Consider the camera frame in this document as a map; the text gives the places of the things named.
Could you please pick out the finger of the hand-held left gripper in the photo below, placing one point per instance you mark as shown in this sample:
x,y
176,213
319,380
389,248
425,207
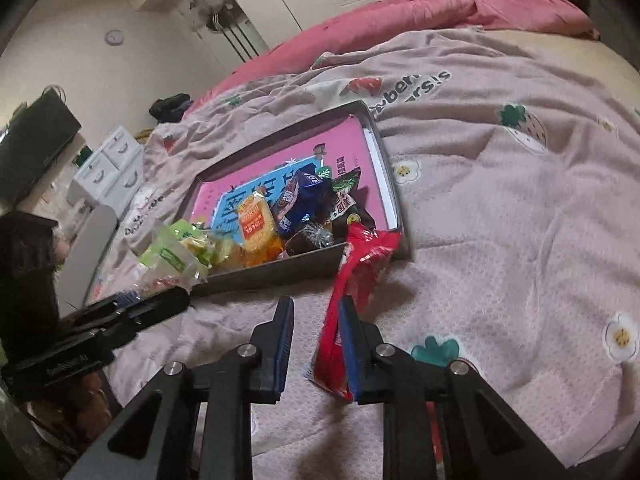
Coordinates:
x,y
100,310
155,305

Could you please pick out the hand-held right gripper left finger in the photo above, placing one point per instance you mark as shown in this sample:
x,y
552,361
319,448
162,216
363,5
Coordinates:
x,y
285,340

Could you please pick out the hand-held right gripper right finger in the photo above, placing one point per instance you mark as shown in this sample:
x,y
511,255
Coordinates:
x,y
350,355

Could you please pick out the clear pastry packet green label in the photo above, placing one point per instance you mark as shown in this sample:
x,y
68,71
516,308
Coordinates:
x,y
170,255

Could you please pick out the grey shallow cardboard box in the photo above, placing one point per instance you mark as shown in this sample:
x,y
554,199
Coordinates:
x,y
280,272

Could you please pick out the yellow snack packet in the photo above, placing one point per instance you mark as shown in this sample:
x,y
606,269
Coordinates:
x,y
227,252

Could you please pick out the dark brown snack packet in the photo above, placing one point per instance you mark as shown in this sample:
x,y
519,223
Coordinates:
x,y
310,237

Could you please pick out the orange rice cracker packet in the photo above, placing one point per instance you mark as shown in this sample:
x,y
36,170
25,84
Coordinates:
x,y
257,230

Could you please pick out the blue cookie packet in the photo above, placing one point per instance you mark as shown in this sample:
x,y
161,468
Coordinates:
x,y
305,200

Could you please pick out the black green snack packet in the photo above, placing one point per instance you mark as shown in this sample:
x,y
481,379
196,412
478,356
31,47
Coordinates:
x,y
350,210

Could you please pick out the person's dark printed clothing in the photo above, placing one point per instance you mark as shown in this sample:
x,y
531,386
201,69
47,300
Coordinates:
x,y
65,410

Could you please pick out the dark green item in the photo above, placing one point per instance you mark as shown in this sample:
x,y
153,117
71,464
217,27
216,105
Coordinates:
x,y
84,156

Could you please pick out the black television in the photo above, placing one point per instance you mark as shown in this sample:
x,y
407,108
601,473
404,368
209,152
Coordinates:
x,y
35,145

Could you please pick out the white drawer unit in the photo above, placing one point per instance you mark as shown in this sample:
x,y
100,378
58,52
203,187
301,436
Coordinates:
x,y
110,160

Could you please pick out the brown woven basket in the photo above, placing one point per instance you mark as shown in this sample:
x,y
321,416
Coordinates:
x,y
144,135

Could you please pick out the pink strawberry printed blanket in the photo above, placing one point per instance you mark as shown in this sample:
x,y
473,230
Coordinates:
x,y
500,240

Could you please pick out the dark clothes pile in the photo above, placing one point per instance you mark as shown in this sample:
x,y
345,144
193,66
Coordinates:
x,y
170,107

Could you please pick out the pink book blue label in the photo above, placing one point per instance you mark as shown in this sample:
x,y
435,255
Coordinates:
x,y
330,140

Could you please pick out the coat rack with clothes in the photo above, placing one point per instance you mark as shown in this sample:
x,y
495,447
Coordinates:
x,y
210,5

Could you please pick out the pink quilt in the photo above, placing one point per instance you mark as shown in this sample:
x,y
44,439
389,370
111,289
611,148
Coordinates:
x,y
400,15

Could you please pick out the beige bed sheet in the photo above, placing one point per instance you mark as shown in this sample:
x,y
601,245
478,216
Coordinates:
x,y
565,55

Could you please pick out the round wall clock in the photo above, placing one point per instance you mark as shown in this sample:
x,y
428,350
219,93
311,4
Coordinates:
x,y
114,37

